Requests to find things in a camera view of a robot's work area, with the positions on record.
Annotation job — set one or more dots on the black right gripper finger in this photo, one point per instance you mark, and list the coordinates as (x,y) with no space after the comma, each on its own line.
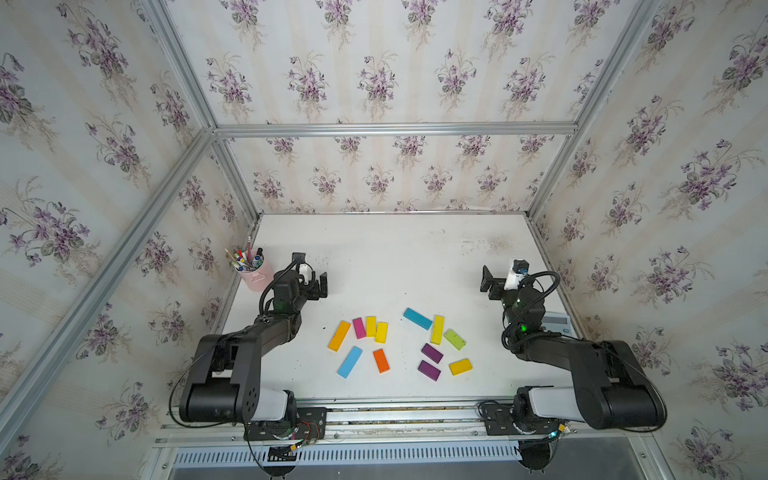
(486,280)
(495,293)

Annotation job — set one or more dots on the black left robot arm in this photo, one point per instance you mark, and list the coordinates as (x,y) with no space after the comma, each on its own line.
(223,382)

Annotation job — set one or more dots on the orange-red block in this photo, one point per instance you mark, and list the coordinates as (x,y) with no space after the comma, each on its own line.
(381,361)

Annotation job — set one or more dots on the orange-yellow long block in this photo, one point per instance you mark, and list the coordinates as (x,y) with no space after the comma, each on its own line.
(339,336)

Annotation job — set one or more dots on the yellow long block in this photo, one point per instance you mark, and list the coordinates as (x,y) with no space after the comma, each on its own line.
(437,330)

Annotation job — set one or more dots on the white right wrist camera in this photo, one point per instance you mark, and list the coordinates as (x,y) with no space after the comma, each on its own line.
(517,273)

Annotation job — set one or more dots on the pink pen cup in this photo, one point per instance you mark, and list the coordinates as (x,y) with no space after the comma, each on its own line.
(257,280)

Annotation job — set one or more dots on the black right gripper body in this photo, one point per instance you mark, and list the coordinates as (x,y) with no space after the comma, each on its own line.
(510,297)

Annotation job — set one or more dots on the light blue calculator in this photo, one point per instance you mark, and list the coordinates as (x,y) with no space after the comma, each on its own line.
(559,323)

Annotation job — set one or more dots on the magenta block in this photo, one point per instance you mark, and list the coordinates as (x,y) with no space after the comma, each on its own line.
(359,328)

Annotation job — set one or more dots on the lime green block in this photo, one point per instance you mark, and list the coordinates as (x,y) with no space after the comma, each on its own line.
(454,339)

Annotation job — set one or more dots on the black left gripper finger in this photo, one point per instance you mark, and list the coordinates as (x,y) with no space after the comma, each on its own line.
(323,285)
(298,258)

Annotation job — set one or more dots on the light blue long block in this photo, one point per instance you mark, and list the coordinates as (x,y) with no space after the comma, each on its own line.
(350,362)

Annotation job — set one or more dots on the purple block upper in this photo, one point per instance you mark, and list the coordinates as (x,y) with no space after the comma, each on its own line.
(432,353)

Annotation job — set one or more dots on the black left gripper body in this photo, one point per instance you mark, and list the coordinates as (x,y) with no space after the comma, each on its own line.
(310,291)

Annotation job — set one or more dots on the aluminium front rail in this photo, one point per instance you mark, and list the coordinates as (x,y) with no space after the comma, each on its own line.
(347,422)

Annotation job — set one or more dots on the purple block lower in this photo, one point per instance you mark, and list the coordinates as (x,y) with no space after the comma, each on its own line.
(429,370)

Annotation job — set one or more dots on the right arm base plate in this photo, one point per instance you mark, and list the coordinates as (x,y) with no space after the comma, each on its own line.
(505,419)

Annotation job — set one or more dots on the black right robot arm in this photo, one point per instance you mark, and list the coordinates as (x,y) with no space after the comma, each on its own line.
(609,390)

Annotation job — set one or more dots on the pens in cup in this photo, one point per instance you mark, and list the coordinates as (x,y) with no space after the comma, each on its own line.
(248,258)

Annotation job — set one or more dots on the teal long block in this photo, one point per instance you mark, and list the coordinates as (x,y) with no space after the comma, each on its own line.
(418,319)

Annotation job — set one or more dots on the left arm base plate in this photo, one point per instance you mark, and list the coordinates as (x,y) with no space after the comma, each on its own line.
(303,424)

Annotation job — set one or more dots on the purple block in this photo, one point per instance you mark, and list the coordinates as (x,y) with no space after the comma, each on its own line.
(432,353)
(429,370)

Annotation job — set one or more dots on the yellow-orange block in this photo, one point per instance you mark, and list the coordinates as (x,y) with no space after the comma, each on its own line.
(460,367)

